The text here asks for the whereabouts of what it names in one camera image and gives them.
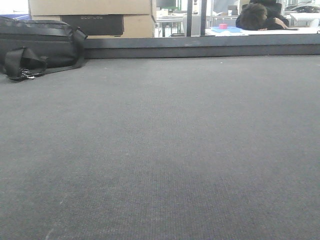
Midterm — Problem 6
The pink block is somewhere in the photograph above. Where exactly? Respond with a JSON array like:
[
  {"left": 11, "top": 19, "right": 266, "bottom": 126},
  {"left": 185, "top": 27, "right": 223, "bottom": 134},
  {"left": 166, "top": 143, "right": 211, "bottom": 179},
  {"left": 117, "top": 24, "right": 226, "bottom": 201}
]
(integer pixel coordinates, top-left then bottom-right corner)
[{"left": 218, "top": 23, "right": 228, "bottom": 30}]

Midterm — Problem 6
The large cardboard box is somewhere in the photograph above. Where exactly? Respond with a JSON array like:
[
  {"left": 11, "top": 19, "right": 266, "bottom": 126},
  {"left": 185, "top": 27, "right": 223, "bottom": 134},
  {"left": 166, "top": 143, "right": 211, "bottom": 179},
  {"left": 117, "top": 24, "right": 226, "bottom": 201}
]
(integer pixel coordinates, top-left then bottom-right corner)
[{"left": 28, "top": 0, "right": 156, "bottom": 39}]

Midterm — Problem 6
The black box with lettering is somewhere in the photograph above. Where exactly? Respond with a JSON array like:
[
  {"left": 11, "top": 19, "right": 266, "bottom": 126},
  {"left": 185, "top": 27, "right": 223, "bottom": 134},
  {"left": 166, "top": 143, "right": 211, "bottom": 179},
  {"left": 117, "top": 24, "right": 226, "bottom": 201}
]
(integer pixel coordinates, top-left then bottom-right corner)
[{"left": 60, "top": 14, "right": 124, "bottom": 36}]

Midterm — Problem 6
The flat blue tray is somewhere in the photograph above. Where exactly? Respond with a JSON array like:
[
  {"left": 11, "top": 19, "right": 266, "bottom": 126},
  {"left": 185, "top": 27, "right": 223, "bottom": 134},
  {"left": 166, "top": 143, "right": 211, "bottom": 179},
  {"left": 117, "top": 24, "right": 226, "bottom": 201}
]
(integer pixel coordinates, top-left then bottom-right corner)
[{"left": 210, "top": 26, "right": 242, "bottom": 33}]

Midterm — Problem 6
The person in black clothes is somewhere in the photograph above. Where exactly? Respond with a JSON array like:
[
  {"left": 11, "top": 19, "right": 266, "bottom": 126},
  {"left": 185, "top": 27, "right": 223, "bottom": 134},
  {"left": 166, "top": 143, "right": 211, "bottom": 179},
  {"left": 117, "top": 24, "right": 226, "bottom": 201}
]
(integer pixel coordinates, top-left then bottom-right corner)
[{"left": 235, "top": 0, "right": 290, "bottom": 31}]

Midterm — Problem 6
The black fabric bag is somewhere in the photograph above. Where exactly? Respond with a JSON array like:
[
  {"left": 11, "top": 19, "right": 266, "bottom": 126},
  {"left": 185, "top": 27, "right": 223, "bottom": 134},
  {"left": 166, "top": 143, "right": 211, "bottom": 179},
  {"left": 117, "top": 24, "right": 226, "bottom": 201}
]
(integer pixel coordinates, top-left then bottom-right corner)
[{"left": 0, "top": 17, "right": 88, "bottom": 82}]

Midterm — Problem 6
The white table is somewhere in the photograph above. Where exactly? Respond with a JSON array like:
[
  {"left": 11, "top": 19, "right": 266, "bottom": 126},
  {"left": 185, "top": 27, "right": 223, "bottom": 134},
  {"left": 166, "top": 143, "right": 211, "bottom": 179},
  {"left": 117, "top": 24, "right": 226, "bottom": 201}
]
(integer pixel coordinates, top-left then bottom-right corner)
[{"left": 205, "top": 26, "right": 320, "bottom": 37}]

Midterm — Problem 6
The black vertical post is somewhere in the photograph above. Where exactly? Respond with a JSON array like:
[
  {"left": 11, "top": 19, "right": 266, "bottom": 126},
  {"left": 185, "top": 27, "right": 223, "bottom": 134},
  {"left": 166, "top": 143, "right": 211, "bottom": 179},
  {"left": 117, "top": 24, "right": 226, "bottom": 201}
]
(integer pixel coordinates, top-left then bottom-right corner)
[{"left": 186, "top": 0, "right": 193, "bottom": 37}]

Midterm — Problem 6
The black conveyor side rail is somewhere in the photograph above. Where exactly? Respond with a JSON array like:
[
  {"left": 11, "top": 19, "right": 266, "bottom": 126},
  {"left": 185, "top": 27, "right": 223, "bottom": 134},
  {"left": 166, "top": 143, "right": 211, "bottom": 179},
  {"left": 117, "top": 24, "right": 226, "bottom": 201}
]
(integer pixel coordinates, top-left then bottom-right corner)
[{"left": 84, "top": 32, "right": 320, "bottom": 59}]

